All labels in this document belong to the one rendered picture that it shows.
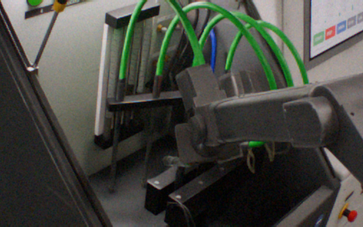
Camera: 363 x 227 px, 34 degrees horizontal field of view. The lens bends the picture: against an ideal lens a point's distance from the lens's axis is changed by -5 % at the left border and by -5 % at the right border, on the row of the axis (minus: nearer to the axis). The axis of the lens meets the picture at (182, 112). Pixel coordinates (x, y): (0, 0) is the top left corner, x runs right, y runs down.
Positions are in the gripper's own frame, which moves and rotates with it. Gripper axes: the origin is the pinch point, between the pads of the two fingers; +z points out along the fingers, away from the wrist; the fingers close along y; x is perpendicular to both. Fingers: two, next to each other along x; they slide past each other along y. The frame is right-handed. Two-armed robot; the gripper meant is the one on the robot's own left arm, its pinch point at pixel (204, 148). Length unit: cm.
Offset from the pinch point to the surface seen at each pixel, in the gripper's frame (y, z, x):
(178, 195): 4.6, 25.9, 6.0
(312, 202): -27.1, 33.9, 12.3
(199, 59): -0.7, -8.6, -13.9
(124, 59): 12.5, 21.1, -24.4
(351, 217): -43, 54, 18
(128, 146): 15, 57, -11
